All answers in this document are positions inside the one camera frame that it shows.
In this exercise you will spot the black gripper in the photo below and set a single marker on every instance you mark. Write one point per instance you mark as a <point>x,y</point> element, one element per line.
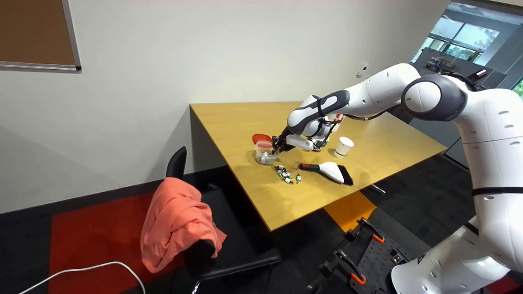
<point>305,140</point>

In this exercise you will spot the clear glass jar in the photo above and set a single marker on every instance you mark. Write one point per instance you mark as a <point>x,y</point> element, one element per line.
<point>263,155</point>

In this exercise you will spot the red lunch box lid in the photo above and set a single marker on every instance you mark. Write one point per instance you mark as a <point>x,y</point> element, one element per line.
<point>261,137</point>

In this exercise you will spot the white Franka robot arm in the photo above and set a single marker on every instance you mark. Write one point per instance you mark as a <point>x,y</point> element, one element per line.
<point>490,135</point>

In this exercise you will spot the green white wrapped sweet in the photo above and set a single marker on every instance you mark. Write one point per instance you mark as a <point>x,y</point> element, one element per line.
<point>297,176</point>
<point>282,173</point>
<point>287,179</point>
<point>278,168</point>

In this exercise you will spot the white brush with black bristles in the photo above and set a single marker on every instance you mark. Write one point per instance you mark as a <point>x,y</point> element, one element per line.
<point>331,170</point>

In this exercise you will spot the white cup with red logo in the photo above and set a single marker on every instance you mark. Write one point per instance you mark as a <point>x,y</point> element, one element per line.
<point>343,147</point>

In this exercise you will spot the black office chair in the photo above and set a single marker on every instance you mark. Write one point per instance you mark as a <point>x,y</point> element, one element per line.
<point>238,238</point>

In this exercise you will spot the orange black clamp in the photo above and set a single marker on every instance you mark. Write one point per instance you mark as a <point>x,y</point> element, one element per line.
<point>369,228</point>
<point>351,269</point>

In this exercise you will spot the coral red cloth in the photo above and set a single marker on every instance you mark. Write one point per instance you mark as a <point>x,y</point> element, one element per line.
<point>173,222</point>

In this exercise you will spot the black pegboard cart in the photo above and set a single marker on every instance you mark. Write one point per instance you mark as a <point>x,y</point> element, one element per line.
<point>380,261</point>

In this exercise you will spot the glass window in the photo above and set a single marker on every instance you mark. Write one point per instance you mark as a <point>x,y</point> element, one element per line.
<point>462,37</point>

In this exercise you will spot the brown cork board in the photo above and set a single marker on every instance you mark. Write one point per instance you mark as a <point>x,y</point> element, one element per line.
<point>32,29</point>

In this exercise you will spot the white wall socket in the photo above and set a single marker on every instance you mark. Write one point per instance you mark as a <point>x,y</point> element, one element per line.
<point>361,68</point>

